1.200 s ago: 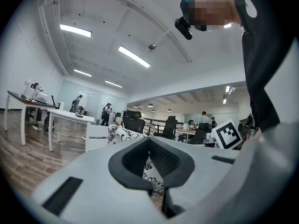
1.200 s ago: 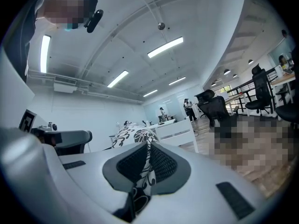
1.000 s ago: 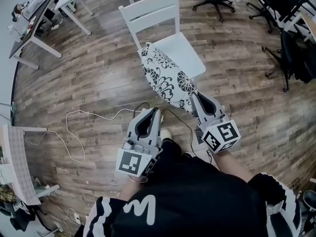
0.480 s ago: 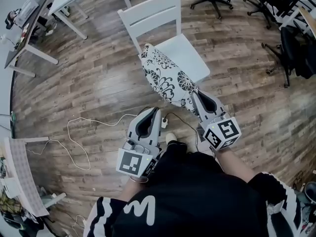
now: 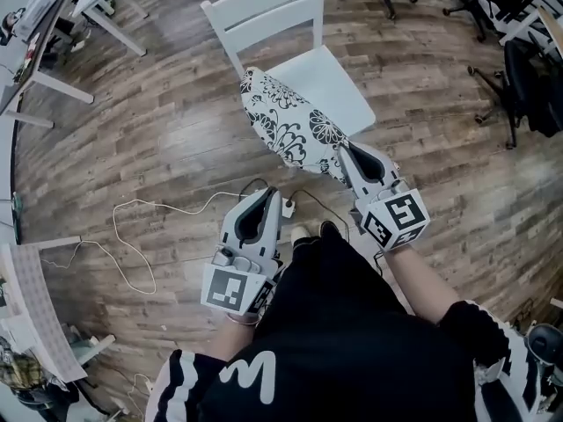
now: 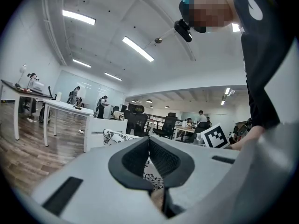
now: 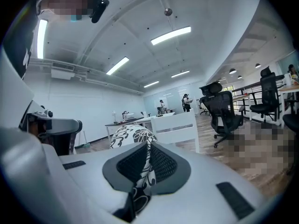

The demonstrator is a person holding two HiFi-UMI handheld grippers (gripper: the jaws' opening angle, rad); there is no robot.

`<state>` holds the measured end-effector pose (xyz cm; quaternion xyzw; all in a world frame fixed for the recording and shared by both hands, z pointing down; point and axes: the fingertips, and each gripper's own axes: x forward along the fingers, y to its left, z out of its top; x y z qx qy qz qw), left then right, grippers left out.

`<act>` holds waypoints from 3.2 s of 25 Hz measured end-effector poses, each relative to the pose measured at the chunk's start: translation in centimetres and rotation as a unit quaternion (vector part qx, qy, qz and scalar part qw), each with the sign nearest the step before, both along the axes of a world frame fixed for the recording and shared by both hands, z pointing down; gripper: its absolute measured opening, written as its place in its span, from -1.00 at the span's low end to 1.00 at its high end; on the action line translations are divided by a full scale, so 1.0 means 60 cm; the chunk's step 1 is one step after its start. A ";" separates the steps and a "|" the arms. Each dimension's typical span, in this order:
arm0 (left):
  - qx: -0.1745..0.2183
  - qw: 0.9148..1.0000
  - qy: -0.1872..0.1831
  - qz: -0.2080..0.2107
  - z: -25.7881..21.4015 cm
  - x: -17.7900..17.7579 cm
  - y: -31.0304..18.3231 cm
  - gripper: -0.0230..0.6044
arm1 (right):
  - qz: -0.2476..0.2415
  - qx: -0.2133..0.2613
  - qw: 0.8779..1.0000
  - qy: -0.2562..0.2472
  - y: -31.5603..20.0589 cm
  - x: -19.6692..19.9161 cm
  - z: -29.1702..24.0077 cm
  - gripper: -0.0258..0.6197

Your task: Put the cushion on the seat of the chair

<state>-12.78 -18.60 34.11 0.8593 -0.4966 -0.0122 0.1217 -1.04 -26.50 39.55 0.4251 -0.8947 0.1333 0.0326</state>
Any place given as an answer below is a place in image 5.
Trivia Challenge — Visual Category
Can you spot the white patterned paper sheet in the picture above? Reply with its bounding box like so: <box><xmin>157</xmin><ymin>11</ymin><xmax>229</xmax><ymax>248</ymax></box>
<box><xmin>9</xmin><ymin>243</ymin><xmax>89</xmax><ymax>384</ymax></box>

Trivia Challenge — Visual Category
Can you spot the white box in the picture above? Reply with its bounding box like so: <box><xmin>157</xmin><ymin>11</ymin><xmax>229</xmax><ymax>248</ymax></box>
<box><xmin>15</xmin><ymin>0</ymin><xmax>59</xmax><ymax>42</ymax></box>

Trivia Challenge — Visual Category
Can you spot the person's black striped-sleeve clothing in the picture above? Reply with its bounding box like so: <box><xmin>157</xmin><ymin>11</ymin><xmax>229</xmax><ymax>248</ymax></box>
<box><xmin>143</xmin><ymin>234</ymin><xmax>543</xmax><ymax>422</ymax></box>

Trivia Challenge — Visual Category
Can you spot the plaid cloth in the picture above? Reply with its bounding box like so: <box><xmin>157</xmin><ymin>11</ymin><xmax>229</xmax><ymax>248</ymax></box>
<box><xmin>0</xmin><ymin>353</ymin><xmax>46</xmax><ymax>396</ymax></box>

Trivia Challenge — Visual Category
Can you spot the person's left forearm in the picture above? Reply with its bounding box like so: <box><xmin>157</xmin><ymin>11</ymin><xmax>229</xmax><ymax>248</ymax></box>
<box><xmin>212</xmin><ymin>316</ymin><xmax>261</xmax><ymax>365</ymax></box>

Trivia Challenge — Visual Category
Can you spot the white floral print cushion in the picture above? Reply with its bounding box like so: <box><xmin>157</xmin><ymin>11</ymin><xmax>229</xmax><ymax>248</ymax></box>
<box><xmin>239</xmin><ymin>67</ymin><xmax>354</xmax><ymax>188</ymax></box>

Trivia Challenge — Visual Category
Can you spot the dark desk with white legs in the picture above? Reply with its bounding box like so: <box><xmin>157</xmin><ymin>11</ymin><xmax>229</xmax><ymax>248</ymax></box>
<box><xmin>0</xmin><ymin>0</ymin><xmax>96</xmax><ymax>130</ymax></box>

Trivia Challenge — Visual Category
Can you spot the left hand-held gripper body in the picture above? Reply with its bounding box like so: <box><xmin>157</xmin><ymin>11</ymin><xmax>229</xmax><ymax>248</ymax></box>
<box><xmin>201</xmin><ymin>234</ymin><xmax>283</xmax><ymax>317</ymax></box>

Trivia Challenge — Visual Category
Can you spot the white wooden chair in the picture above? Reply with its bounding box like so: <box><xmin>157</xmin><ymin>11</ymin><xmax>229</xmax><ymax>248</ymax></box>
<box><xmin>200</xmin><ymin>0</ymin><xmax>377</xmax><ymax>139</ymax></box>

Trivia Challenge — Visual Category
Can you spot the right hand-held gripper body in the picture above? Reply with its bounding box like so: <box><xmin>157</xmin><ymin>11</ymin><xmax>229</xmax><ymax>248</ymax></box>
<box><xmin>351</xmin><ymin>178</ymin><xmax>432</xmax><ymax>252</ymax></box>

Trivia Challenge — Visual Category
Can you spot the person's right forearm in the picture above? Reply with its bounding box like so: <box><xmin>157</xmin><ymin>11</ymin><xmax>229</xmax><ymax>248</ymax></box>
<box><xmin>382</xmin><ymin>239</ymin><xmax>464</xmax><ymax>325</ymax></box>

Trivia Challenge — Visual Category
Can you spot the black round device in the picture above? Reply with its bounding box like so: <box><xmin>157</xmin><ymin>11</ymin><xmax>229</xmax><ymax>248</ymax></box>
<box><xmin>525</xmin><ymin>323</ymin><xmax>563</xmax><ymax>371</ymax></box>

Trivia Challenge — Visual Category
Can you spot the black cable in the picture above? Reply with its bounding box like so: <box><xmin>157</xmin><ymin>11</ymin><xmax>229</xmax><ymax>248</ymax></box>
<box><xmin>240</xmin><ymin>177</ymin><xmax>353</xmax><ymax>242</ymax></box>

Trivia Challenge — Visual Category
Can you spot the white cable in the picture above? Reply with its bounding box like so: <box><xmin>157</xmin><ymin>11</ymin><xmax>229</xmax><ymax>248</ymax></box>
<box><xmin>39</xmin><ymin>190</ymin><xmax>248</xmax><ymax>296</ymax></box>

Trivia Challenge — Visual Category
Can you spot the person's black shoe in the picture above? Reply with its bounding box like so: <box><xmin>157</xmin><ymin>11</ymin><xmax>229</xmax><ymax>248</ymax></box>
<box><xmin>319</xmin><ymin>220</ymin><xmax>343</xmax><ymax>242</ymax></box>

